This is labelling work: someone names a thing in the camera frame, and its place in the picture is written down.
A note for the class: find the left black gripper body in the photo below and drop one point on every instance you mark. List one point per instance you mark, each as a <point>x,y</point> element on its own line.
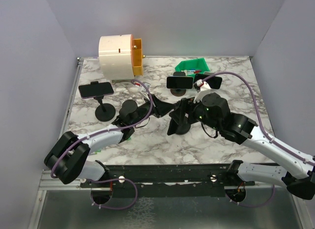
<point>154,110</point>

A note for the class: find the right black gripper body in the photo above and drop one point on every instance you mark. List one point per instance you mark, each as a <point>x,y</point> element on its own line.
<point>191,107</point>

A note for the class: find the black phone stand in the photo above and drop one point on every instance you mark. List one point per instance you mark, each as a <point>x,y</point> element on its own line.
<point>182,128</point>
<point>105,111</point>

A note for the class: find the black phone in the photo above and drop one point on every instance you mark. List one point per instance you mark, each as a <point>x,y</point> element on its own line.
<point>173,126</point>

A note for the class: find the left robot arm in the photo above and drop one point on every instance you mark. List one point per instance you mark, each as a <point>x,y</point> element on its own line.
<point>67,160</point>

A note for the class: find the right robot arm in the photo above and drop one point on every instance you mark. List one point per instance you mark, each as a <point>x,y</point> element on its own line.
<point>294,170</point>

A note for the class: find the round wooden base stand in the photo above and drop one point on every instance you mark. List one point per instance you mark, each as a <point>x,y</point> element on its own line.
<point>178,92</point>

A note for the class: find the phone on wooden stand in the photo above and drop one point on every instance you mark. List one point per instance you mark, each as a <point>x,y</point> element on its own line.
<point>179,82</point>

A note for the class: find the silver phone stand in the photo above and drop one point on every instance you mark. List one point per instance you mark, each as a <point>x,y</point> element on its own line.
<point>208,73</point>

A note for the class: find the green plastic bin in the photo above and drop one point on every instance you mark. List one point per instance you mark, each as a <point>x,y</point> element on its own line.
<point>193,64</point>

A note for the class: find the orange drawer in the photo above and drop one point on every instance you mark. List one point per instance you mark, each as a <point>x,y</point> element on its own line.
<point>137,57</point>

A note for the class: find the white cylindrical drawer box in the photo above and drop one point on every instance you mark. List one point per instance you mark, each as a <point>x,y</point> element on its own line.
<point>115,57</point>

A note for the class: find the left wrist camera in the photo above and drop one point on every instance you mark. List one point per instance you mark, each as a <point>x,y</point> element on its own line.
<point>141,90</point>

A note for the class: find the black mounting rail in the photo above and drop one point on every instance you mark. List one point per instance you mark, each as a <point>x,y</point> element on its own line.
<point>167,180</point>

